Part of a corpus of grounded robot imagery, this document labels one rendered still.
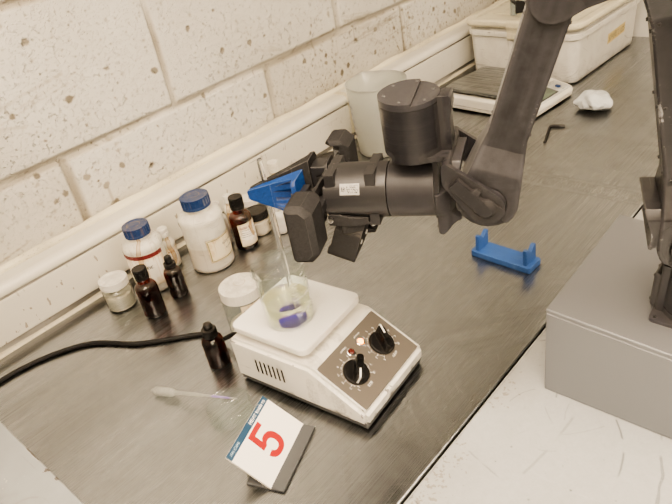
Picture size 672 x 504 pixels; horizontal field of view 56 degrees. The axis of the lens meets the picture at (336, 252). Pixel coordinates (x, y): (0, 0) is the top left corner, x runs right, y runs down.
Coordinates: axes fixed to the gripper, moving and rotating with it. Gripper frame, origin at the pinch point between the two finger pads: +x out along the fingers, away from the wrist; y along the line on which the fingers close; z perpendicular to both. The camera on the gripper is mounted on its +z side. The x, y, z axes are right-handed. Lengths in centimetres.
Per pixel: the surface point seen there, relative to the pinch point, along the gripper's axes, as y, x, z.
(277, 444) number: -13.1, 1.4, 24.7
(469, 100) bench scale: 85, -12, 23
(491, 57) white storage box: 109, -16, 21
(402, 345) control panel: 1.5, -10.6, 22.3
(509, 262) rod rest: 23.5, -22.6, 25.1
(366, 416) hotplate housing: -8.8, -8.0, 23.9
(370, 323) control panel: 2.6, -6.7, 20.0
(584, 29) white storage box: 101, -37, 14
